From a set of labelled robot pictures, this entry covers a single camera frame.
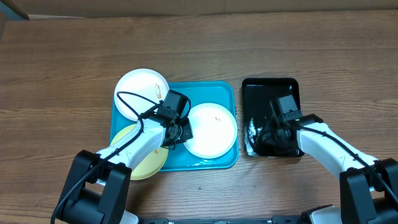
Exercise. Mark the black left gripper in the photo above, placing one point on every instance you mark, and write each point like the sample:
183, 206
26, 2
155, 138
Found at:
188, 134

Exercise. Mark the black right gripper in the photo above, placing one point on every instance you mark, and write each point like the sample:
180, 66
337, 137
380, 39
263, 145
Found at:
268, 139

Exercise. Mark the white plate with small stain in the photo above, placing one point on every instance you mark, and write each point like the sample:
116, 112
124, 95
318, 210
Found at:
214, 131

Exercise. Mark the yellow plate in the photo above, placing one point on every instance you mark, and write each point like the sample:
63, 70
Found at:
150, 165

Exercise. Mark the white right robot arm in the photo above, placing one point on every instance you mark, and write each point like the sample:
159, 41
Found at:
368, 186

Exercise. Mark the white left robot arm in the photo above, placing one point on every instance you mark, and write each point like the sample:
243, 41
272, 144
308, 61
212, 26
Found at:
95, 190

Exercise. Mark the blue plastic tray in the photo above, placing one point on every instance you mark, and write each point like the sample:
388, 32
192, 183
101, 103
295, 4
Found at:
180, 159

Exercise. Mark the black water tray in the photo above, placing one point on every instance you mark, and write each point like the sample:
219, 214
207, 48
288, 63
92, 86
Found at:
259, 106

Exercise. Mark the white plate with orange stain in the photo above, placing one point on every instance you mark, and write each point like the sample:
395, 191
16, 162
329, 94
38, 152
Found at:
145, 82

